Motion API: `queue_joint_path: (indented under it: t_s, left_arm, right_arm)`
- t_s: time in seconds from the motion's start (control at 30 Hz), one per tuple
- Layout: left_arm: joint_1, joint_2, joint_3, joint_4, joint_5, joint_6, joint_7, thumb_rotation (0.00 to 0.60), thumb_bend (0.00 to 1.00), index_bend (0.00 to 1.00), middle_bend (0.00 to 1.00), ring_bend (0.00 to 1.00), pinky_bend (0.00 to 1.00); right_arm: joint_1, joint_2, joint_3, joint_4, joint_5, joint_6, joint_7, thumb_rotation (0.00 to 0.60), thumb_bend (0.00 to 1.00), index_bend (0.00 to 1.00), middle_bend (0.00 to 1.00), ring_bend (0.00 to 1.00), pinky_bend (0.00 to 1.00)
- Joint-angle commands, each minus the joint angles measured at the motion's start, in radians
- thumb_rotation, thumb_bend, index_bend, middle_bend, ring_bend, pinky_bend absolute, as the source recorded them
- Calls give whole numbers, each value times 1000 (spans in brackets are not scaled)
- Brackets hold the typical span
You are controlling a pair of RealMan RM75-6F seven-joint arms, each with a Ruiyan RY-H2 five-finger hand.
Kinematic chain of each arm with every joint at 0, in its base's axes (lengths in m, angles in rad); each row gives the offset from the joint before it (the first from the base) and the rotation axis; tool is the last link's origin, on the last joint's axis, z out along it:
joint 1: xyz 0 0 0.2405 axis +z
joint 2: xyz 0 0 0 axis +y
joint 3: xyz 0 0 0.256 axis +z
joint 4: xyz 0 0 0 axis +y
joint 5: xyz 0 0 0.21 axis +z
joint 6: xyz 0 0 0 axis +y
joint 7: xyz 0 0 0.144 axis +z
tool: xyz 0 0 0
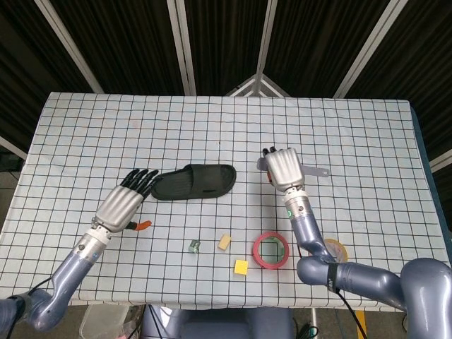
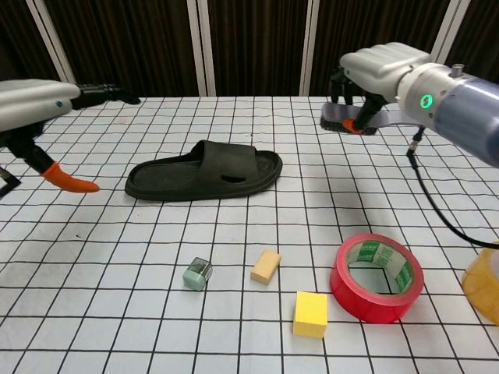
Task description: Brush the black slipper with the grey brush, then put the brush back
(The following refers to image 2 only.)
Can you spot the grey scrub brush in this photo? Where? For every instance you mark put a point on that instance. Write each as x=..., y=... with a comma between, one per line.
x=335, y=115

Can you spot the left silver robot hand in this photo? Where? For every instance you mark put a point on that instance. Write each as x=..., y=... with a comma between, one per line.
x=27, y=101

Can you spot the small green box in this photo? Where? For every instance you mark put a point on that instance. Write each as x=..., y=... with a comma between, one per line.
x=196, y=276

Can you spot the white partition frame post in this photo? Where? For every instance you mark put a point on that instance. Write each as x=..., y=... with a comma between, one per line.
x=310, y=46
x=200, y=46
x=448, y=27
x=52, y=39

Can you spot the tan rectangular block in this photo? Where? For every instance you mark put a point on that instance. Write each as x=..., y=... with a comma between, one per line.
x=265, y=268

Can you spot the yellow foam cube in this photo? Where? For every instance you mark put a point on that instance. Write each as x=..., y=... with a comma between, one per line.
x=310, y=315

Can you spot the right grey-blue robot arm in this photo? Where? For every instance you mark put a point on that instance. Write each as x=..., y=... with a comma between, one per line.
x=464, y=109

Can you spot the yellow tape roll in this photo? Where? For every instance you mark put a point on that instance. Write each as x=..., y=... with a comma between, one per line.
x=481, y=290

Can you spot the white black-checked tablecloth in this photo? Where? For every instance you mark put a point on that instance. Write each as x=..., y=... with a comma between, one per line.
x=117, y=272

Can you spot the black rubber slide sandal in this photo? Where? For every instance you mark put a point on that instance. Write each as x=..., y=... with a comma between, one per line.
x=226, y=165

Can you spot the dark pleated backdrop curtain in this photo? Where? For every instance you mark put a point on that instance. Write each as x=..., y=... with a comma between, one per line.
x=136, y=39

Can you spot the red tape roll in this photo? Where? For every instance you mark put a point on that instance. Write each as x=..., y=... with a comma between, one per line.
x=351, y=290

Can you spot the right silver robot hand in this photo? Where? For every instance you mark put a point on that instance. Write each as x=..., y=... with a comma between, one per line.
x=382, y=64

